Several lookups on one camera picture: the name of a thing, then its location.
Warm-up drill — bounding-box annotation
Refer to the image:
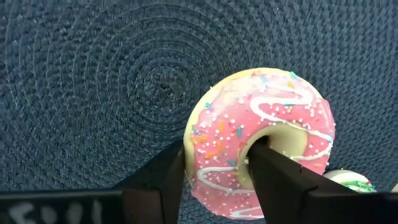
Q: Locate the large pink-iced donut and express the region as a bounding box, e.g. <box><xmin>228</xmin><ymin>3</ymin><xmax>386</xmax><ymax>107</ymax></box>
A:
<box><xmin>182</xmin><ymin>67</ymin><xmax>336</xmax><ymax>221</ymax></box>

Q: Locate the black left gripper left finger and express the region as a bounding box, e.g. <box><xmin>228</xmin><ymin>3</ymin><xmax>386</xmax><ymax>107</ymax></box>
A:
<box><xmin>111</xmin><ymin>139</ymin><xmax>187</xmax><ymax>224</ymax></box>

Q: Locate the round dark woven placemat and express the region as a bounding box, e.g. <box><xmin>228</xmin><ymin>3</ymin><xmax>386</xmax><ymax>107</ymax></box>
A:
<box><xmin>0</xmin><ymin>0</ymin><xmax>398</xmax><ymax>224</ymax></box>

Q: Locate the small green sprinkled donut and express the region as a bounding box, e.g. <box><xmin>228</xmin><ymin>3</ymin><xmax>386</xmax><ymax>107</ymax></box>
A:
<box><xmin>322</xmin><ymin>169</ymin><xmax>377</xmax><ymax>193</ymax></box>

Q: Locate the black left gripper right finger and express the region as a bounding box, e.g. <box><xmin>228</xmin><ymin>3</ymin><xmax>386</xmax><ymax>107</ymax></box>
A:
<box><xmin>247</xmin><ymin>142</ymin><xmax>318</xmax><ymax>224</ymax></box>

